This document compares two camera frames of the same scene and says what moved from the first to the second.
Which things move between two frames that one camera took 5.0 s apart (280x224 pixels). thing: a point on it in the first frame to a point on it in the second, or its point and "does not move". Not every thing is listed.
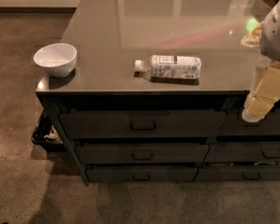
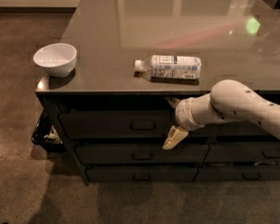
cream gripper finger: [272, 83] to [175, 135]
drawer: [247, 152] does not move
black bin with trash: [46, 135] does not move
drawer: [144, 124] does not move
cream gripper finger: [253, 38] to [173, 101]
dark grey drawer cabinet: [160, 85] does not move
